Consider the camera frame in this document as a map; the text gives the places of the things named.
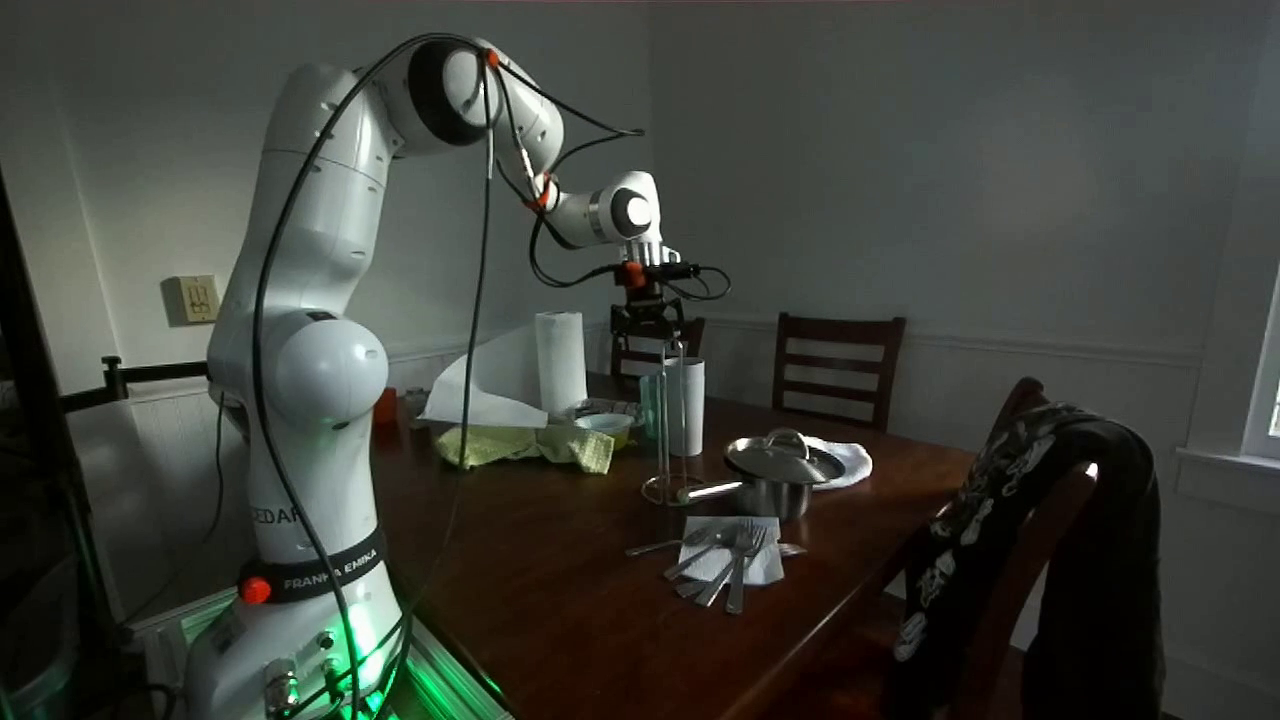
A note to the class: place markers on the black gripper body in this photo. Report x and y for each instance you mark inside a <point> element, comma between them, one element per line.
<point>652,306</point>

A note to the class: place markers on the tall white cup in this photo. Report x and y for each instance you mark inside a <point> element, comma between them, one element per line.
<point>690,404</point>

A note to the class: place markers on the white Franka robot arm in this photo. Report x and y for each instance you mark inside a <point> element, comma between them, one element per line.
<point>320,202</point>

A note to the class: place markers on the green plastic cup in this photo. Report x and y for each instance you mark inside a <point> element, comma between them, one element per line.
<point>651,404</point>

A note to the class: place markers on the dark wooden slat chair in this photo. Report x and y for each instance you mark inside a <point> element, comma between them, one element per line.
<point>843,383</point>
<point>624,360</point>

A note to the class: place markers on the white paper towel roll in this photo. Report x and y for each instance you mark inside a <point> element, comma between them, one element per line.
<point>563,360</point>

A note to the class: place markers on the white bowl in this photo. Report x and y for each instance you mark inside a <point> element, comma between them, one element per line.
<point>603,423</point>
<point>850,464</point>

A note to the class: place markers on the yellow-green cloth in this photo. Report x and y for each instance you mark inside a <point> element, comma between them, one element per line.
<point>514,446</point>

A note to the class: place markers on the steel pot with lid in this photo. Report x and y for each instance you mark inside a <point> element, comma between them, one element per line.
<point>776,480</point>

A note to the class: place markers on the silver spoon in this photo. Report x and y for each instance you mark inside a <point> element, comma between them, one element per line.
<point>652,546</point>

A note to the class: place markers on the silver knife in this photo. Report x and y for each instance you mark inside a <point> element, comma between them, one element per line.
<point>742,582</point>

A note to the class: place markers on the wooden chair with jacket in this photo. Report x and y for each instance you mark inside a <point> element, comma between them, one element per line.
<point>854,642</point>

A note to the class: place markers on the black patterned jacket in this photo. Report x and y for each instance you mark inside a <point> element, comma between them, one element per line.
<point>1064,561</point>

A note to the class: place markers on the black panel stand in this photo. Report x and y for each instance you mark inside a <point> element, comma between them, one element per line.
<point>41,535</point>

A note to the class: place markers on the robot base mount platform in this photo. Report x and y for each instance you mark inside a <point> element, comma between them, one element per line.
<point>443,666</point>

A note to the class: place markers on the wall power outlet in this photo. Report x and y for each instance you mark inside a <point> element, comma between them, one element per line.
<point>193,300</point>

